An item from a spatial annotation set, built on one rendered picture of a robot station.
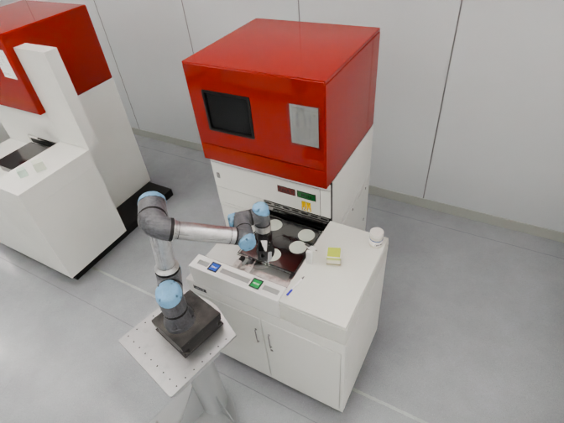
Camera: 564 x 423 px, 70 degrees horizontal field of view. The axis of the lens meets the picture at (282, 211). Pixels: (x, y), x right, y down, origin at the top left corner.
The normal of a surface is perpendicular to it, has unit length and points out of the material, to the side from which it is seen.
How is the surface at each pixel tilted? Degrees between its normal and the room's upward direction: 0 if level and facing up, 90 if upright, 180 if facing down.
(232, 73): 90
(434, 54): 90
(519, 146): 90
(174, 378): 0
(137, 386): 0
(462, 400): 0
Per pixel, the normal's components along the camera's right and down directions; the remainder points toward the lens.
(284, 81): -0.47, 0.61
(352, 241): -0.08, -0.75
